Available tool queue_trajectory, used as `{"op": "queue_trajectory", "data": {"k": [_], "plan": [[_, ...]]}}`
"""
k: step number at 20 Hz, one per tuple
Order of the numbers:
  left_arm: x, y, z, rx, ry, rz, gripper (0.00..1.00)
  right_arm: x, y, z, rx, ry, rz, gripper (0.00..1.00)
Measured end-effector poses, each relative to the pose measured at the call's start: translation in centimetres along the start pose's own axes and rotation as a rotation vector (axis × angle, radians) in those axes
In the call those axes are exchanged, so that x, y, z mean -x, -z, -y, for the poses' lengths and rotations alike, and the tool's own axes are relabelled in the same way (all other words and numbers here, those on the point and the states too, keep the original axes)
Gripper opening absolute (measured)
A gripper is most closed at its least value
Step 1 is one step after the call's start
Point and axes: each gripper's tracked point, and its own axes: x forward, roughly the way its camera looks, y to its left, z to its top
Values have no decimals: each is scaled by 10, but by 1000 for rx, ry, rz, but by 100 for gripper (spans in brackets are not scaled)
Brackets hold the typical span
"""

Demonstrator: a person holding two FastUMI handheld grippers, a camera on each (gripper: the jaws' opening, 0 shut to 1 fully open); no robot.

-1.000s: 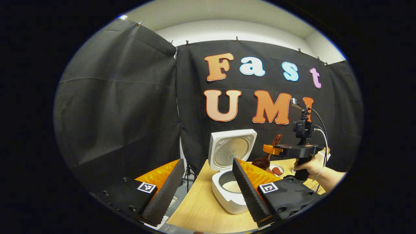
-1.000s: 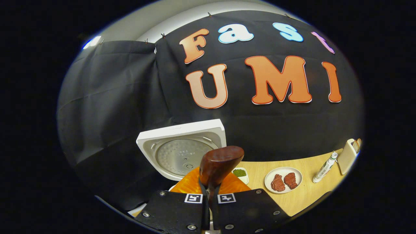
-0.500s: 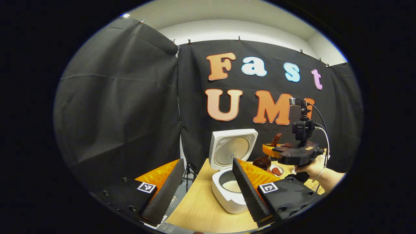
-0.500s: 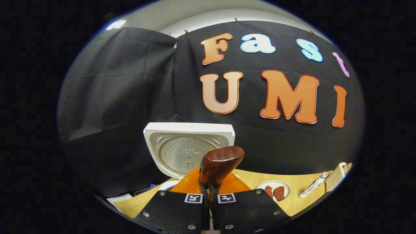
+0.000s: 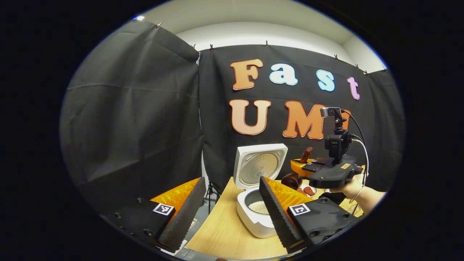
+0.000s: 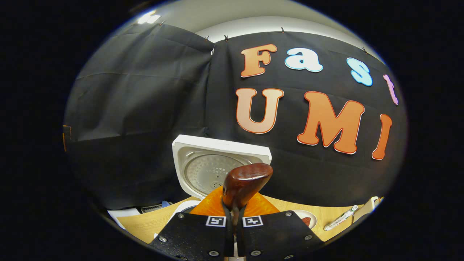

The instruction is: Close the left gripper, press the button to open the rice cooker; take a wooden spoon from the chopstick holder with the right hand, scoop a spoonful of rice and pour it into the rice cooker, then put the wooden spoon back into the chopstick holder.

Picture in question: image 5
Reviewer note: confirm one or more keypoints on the white round plate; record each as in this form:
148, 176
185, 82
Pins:
314, 188

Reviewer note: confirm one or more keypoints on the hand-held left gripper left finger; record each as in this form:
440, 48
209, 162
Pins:
185, 217

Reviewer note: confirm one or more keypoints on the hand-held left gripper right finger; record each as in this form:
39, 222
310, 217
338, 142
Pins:
277, 217

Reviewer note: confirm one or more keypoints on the black tripod stand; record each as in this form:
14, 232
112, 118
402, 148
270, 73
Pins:
211, 195

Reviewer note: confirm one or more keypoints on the white rice heap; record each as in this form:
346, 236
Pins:
257, 207

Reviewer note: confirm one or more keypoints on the white rice cooker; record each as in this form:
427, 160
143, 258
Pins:
253, 224

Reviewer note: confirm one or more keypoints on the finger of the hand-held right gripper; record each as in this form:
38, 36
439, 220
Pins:
297, 167

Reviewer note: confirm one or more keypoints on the brown wooden spoon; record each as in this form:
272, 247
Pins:
291, 180

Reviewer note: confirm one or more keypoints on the black backdrop cloth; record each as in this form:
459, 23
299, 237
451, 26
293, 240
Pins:
145, 119

